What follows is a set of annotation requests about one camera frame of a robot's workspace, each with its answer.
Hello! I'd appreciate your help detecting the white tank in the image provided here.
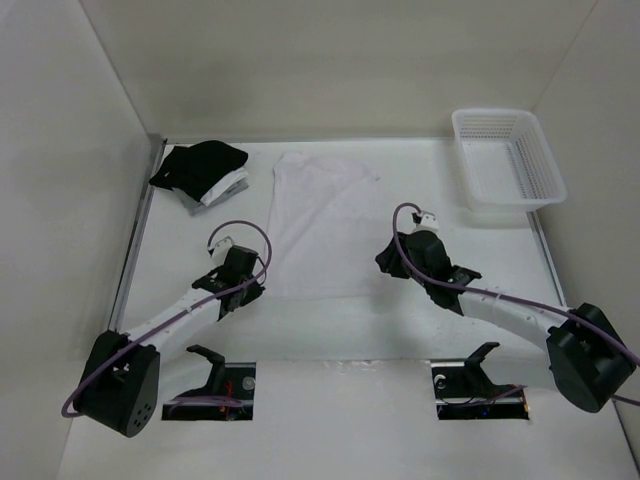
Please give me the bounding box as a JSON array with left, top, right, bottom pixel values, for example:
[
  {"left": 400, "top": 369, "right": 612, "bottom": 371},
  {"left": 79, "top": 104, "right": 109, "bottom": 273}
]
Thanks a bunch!
[
  {"left": 200, "top": 168, "right": 249, "bottom": 207},
  {"left": 267, "top": 153, "right": 387, "bottom": 300}
]

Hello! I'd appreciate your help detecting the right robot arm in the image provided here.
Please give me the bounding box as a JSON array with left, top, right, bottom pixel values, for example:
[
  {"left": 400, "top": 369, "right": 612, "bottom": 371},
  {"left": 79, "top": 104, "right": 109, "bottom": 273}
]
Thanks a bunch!
[{"left": 375, "top": 230, "right": 639, "bottom": 413}]

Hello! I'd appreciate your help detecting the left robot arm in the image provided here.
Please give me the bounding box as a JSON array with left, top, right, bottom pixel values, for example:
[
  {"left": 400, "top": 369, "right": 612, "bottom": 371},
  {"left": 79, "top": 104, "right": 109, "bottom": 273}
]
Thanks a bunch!
[{"left": 63, "top": 244, "right": 266, "bottom": 438}]

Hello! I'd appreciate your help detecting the grey folded tank top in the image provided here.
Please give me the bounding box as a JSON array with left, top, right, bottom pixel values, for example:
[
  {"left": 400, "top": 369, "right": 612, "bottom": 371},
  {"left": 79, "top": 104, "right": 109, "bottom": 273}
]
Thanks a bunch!
[{"left": 172, "top": 180, "right": 249, "bottom": 217}]

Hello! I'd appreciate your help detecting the white folded tank top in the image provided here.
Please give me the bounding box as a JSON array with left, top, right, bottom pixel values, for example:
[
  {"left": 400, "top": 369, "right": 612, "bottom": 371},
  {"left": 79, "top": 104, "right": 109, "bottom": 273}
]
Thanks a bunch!
[{"left": 200, "top": 168, "right": 249, "bottom": 207}]

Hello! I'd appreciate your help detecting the black folded tank top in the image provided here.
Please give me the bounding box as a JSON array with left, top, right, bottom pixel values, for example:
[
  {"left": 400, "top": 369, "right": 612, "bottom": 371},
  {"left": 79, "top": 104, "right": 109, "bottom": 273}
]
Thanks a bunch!
[{"left": 149, "top": 140, "right": 249, "bottom": 201}]

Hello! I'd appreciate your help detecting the white plastic basket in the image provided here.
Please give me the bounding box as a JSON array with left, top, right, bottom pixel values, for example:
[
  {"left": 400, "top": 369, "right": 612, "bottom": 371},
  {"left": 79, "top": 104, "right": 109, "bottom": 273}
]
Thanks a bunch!
[{"left": 451, "top": 108, "right": 567, "bottom": 214}]

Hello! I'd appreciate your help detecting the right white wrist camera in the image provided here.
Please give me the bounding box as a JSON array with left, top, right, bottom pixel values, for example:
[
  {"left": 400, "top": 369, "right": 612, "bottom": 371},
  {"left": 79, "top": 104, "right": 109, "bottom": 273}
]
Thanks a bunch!
[{"left": 412, "top": 210, "right": 439, "bottom": 233}]

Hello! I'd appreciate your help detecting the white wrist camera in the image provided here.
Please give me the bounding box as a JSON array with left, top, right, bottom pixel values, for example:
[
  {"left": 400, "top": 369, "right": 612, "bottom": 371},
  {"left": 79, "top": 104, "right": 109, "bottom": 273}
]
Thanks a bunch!
[
  {"left": 207, "top": 236, "right": 235, "bottom": 265},
  {"left": 412, "top": 210, "right": 439, "bottom": 233}
]

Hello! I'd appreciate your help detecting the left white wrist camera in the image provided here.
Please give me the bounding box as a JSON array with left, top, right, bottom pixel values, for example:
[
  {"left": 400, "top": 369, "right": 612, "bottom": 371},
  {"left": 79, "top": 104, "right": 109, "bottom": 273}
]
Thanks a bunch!
[{"left": 207, "top": 236, "right": 235, "bottom": 265}]

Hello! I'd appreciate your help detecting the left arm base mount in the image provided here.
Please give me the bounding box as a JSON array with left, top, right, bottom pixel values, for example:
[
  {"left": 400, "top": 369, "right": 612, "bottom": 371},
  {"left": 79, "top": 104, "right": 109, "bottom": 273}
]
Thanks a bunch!
[{"left": 160, "top": 345, "right": 257, "bottom": 422}]

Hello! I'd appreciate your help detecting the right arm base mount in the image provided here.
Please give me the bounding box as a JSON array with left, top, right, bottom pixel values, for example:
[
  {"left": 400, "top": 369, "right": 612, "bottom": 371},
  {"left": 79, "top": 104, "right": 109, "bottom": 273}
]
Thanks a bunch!
[{"left": 431, "top": 342, "right": 529, "bottom": 421}]

